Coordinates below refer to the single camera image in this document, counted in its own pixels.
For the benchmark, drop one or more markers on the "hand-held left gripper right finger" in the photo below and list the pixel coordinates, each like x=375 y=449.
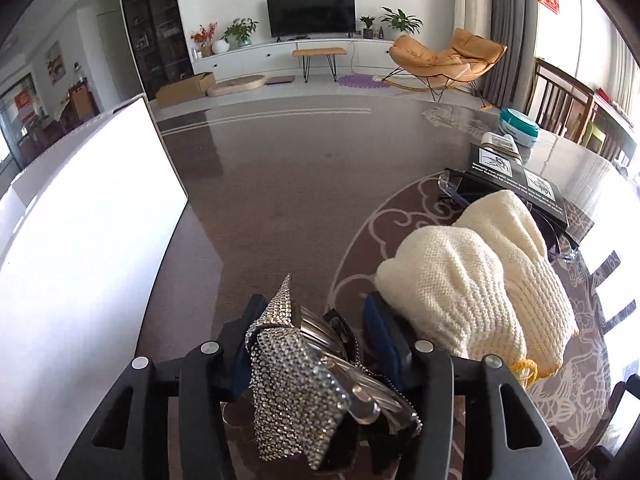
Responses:
x=385 y=340

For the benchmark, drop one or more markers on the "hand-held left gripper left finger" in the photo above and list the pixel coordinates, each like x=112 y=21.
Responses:
x=235 y=375

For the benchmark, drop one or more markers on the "rhinestone bow hair clip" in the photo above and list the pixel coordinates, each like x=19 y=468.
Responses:
x=285 y=385

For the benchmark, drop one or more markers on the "cream knit glove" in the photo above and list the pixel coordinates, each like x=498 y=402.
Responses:
x=450 y=285
x=540 y=300

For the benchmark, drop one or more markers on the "black cardboard box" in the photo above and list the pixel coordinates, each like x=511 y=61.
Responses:
x=570 y=215

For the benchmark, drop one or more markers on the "teal cream jar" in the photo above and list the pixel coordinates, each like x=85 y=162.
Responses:
x=520 y=127

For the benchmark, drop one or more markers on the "purple floor mat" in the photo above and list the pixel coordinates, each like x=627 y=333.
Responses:
x=362 y=81

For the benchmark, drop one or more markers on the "flat dark floor scale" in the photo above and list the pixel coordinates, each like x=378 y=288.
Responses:
x=280 y=80

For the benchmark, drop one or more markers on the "orange rocking chair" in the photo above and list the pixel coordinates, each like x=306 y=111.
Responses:
x=425 y=60

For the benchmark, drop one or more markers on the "beige pet bed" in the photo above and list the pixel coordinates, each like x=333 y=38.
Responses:
x=235 y=86

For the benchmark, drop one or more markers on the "brown cardboard box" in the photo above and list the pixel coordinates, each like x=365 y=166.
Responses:
x=185 y=90

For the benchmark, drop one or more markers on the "dark wooden chair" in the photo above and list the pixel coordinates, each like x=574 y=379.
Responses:
x=555 y=100

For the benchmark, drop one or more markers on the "wooden bench with metal legs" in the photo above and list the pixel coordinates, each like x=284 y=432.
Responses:
x=320 y=52

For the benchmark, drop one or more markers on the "wooden chair with green cushion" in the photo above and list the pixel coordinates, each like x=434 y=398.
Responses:
x=610 y=130

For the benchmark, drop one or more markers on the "white television cabinet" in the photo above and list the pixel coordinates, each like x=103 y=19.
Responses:
x=260 y=57

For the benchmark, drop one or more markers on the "wooden dining set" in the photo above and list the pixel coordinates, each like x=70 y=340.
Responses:
x=80 y=105

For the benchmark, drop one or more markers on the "small green potted plant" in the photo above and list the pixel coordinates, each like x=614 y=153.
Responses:
x=367 y=25

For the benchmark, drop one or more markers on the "large leafy potted plant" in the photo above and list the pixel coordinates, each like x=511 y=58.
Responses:
x=400 y=21

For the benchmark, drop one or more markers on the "white round vase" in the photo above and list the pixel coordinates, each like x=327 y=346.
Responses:
x=220 y=46

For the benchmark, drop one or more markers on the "black television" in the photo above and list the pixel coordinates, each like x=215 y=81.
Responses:
x=310 y=15

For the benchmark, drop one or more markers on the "red flower plant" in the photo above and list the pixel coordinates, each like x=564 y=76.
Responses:
x=204 y=37

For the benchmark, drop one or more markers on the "grey curtain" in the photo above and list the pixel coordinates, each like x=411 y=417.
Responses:
x=512 y=25

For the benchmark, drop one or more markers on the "red door poster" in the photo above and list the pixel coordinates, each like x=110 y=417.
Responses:
x=25 y=105

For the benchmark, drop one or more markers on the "cream covered air conditioner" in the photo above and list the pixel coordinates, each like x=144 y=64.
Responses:
x=472 y=0

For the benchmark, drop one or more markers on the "dark glass display cabinet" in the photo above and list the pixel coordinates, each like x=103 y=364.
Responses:
x=155 y=25

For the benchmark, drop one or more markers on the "framed wall painting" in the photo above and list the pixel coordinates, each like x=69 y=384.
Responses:
x=54 y=62

